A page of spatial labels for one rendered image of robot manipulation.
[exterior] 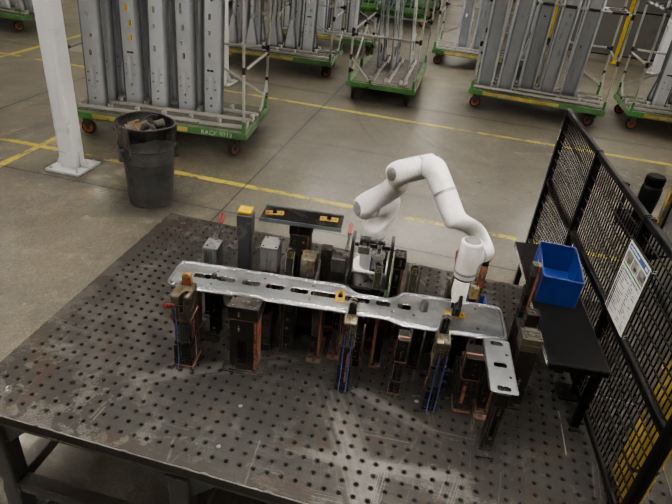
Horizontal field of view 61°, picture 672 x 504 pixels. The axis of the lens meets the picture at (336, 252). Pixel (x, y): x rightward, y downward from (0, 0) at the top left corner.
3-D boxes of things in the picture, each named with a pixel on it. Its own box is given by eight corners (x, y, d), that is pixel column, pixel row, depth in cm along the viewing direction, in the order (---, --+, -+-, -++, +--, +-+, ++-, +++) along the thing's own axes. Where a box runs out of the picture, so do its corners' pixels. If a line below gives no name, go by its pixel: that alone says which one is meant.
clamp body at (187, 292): (169, 369, 229) (163, 297, 211) (182, 346, 242) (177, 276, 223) (194, 374, 229) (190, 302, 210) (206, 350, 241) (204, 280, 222)
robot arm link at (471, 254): (467, 261, 223) (450, 266, 218) (475, 232, 216) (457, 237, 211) (482, 272, 217) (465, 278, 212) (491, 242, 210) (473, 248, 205)
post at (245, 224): (235, 295, 276) (235, 215, 253) (239, 286, 282) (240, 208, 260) (250, 297, 275) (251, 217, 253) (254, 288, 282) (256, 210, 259)
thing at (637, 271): (619, 341, 199) (653, 268, 183) (602, 304, 218) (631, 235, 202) (625, 342, 199) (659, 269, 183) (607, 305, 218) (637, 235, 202)
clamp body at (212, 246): (200, 314, 261) (197, 248, 242) (208, 300, 270) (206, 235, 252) (220, 318, 260) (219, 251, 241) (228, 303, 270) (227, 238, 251)
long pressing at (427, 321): (161, 289, 227) (161, 286, 226) (181, 260, 246) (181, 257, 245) (508, 343, 217) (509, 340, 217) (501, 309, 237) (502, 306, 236)
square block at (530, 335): (499, 407, 228) (523, 338, 209) (497, 393, 235) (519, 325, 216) (519, 411, 227) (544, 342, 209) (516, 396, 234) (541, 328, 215)
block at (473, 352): (448, 412, 223) (463, 359, 208) (447, 392, 233) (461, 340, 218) (472, 416, 222) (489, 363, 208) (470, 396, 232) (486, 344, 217)
